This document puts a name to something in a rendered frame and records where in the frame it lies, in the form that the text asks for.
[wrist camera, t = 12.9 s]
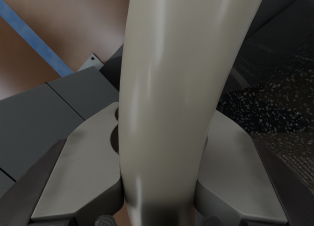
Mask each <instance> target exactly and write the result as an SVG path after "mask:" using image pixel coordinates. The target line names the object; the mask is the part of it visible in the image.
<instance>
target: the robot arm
mask: <svg viewBox="0 0 314 226"><path fill-rule="evenodd" d="M118 119H119V102H114V103H112V104H110V105H109V106H107V107H106V108H104V109H103V110H101V111H100V112H98V113H96V114H95V115H93V116H92V117H90V118H89V119H87V120H86V121H84V122H83V123H82V124H81V125H80V126H78V127H77V128H76V129H75V130H74V131H73V132H72V133H71V134H70V135H69V136H68V137H67V138H66V139H59V140H58V141H57V142H56V143H55V144H54V145H53V146H52V147H51V148H50V149H49V150H48V151H47V152H46V153H45V154H44V155H43V156H42V157H41V158H40V159H39V160H38V161H37V162H36V163H35V164H34V165H33V166H32V167H31V168H30V169H29V170H28V171H27V172H26V173H25V174H24V175H23V176H22V177H21V178H20V179H19V180H18V181H17V182H16V183H15V184H14V185H13V186H12V187H11V188H10V189H9V190H8V191H7V192H6V193H5V194H4V195H3V196H2V197H1V199H0V226H118V225H117V223H116V221H115V219H114V217H113V215H115V214H116V213H117V212H118V211H119V210H120V209H121V208H122V207H123V205H124V191H123V185H122V179H121V168H120V157H119V154H117V152H118V150H119V134H118ZM194 207H195V209H196V210H197V211H198V212H199V213H200V214H201V215H203V216H204V218H203V219H202V221H201V223H200V225H199V226H314V194H313V192H312V191H311V190H310V189H309V188H308V187H307V186H306V185H305V184H304V183H303V182H302V181H301V180H300V179H299V178H298V177H297V176H296V175H295V174H294V173H293V172H292V171H291V170H290V169H289V168H288V167H287V166H286V165H285V164H284V163H283V162H282V161H281V160H280V159H279V158H278V157H277V156H276V155H275V154H274V153H273V152H272V151H271V150H270V149H269V148H268V147H267V146H266V145H265V144H264V143H263V142H262V141H261V140H254V139H253V138H252V137H251V136H250V135H249V134H248V133H247V132H246V131H245V130H244V129H243V128H241V127H240V126H239V125H238V124H237V123H235V122H234V121H233V120H231V119H230V118H228V117H227V116H225V115H224V114H222V113H220V112H219V111H217V110H215V113H214V116H213V119H212V122H211V125H210V128H209V131H208V135H207V139H206V141H205V145H204V149H203V153H202V157H201V161H200V167H199V172H198V177H197V182H196V188H195V196H194Z"/></svg>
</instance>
